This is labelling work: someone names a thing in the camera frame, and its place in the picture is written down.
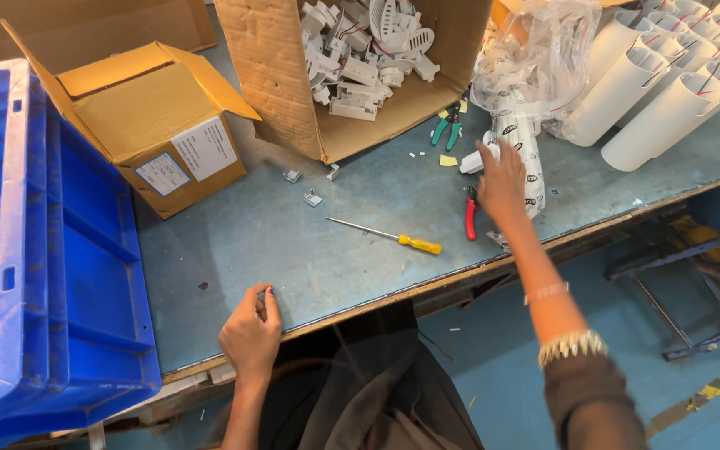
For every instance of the person's left hand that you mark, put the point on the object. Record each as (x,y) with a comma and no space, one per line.
(249,337)

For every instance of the person's right hand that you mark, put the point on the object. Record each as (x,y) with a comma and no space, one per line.
(502,184)

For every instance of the small white plastic part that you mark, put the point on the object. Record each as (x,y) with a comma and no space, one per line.
(469,164)

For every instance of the white printed plastic sleeve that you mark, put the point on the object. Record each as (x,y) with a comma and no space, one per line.
(530,150)

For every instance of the yellow paper note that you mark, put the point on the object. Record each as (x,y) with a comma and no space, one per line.
(448,160)

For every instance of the person's dark clothing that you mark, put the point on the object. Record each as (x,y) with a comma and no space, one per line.
(366,387)

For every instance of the clear plastic bag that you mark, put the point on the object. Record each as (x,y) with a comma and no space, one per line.
(538,56)

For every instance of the small metal clip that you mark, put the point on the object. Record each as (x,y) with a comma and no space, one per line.
(313,199)
(333,173)
(292,176)

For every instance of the group of white plastic tubes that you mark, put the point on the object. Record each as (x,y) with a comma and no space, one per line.
(647,94)

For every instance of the silver beaded bangle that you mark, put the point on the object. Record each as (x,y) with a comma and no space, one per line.
(572,345)

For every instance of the heap of white plastic fittings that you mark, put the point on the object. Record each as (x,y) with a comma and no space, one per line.
(360,69)

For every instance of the blue plastic crate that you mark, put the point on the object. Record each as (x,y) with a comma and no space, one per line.
(79,262)

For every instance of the small labelled cardboard box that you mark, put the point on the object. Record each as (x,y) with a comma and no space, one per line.
(147,119)

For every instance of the large open cardboard box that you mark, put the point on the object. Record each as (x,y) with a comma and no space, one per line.
(272,69)

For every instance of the plain flat cardboard box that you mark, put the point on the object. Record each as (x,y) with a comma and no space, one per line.
(85,25)

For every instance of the blue metal frame stool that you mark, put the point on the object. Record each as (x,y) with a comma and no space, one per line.
(672,312)

